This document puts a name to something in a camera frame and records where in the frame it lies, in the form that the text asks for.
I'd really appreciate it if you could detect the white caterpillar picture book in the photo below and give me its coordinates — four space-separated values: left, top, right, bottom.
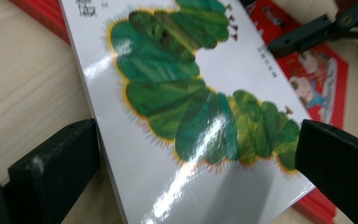
59 0 316 224

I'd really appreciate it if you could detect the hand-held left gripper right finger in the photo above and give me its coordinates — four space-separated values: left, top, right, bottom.
294 119 358 224

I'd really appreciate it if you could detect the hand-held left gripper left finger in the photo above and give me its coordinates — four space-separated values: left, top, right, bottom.
7 119 101 224

